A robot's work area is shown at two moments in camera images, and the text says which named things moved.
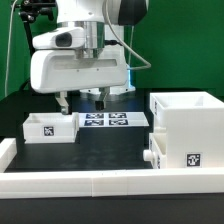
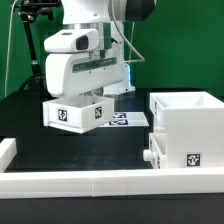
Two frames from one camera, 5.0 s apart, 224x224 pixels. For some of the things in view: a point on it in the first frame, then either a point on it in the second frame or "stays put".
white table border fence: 18,184 stays put
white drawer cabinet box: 194,126 stays put
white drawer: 51,128 → 79,114
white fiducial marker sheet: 112,119 stays put
